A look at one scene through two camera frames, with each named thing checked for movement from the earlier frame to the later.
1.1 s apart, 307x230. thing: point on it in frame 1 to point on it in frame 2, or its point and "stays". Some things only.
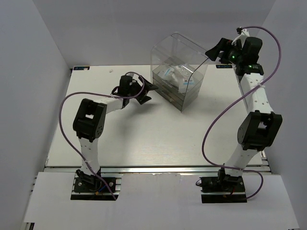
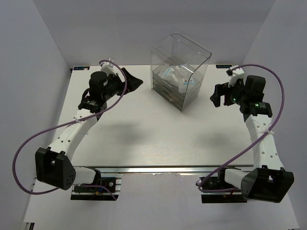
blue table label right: [224, 66] stays
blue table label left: [80, 68] stays
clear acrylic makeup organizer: [178, 66] stays
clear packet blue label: [178, 76] stays
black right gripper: [213, 53] to [238, 85]
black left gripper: [143, 97] to [132, 83]
